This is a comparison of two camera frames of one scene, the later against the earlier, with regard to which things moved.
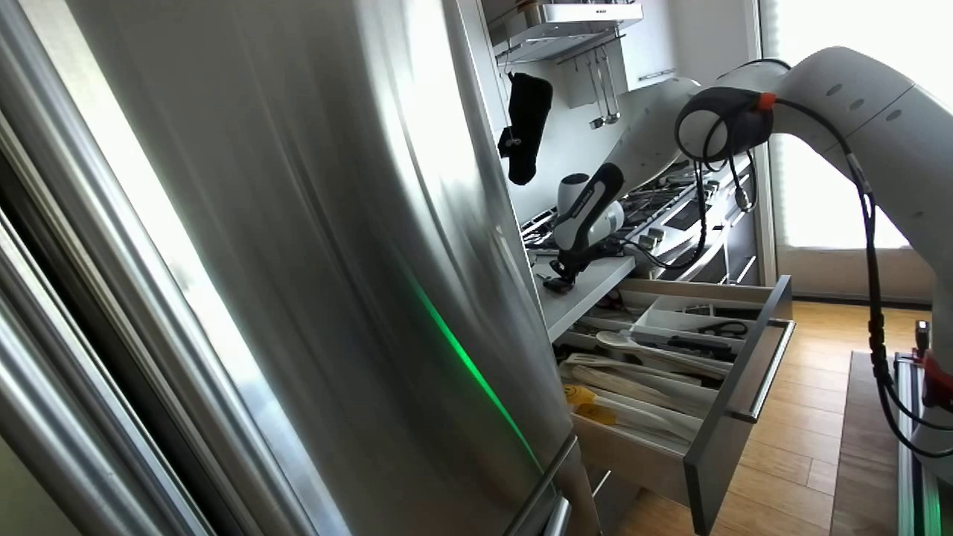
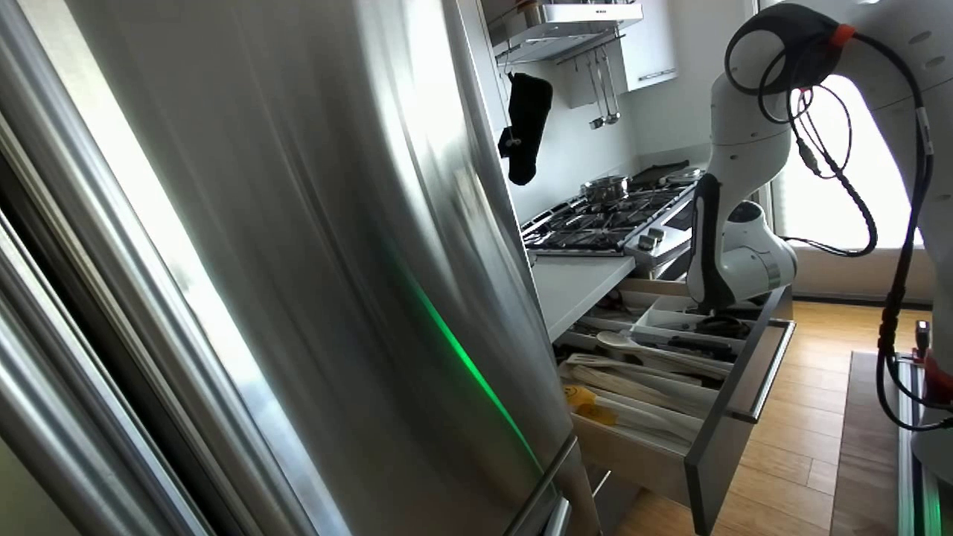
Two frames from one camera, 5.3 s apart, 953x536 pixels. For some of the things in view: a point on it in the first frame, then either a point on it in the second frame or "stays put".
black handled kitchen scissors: [567, 262] to [725, 326]
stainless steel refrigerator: [266, 271] stays put
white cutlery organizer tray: [652, 363] stays put
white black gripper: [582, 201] to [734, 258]
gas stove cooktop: [665, 217] stays put
